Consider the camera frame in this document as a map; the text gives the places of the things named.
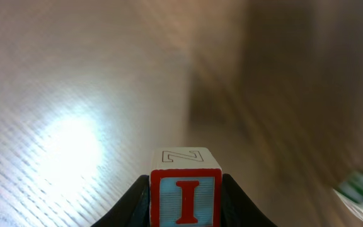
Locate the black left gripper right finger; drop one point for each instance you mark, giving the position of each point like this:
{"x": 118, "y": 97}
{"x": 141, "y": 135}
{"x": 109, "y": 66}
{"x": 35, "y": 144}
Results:
{"x": 237, "y": 209}

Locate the red letter I block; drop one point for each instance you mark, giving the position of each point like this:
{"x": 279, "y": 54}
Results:
{"x": 185, "y": 187}

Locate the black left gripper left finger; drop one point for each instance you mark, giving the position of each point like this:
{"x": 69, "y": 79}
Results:
{"x": 132, "y": 209}

